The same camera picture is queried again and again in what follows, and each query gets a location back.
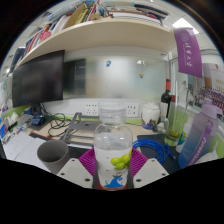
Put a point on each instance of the large purple water jug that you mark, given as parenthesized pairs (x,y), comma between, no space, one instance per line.
(198,133)

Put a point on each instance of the grey plastic cup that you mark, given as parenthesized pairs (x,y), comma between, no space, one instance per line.
(53,156)

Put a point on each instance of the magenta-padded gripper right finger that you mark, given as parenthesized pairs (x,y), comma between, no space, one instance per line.
(150,171)

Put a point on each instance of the clear plastic water bottle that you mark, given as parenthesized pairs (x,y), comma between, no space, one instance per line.
(112,146)

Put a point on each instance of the black rectangular panel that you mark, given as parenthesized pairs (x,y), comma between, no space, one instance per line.
(75,76)

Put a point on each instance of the dark wine bottle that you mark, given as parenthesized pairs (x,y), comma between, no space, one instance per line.
(165,103)

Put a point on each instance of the white ceramic jar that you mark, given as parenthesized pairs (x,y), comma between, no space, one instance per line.
(150,115)

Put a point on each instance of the white paper sheets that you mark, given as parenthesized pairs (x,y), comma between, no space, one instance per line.
(20,146)

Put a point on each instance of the black computer monitor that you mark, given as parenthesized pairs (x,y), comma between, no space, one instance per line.
(38,80)

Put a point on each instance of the ceiling light panels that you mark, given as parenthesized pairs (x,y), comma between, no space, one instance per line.
(185,24)

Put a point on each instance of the white shelf with books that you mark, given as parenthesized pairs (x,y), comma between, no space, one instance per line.
(100,33)

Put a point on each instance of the black desk mat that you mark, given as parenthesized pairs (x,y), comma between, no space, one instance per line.
(148,138)

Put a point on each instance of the flat round red coaster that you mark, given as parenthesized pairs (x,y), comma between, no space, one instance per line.
(101,188)

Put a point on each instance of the glass vase with green stems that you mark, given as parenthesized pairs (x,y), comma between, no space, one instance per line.
(175,130)

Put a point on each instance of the purple pennant flag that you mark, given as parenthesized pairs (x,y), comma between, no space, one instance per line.
(188,53)

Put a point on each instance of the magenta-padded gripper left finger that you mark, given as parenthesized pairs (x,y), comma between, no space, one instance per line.
(75,171)

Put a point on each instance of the white wall sockets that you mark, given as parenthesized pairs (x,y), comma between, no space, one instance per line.
(90,109)

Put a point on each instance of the group photo poster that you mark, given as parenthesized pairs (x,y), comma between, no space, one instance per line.
(210,93)

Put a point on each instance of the small blue device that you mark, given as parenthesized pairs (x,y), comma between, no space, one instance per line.
(38,120)

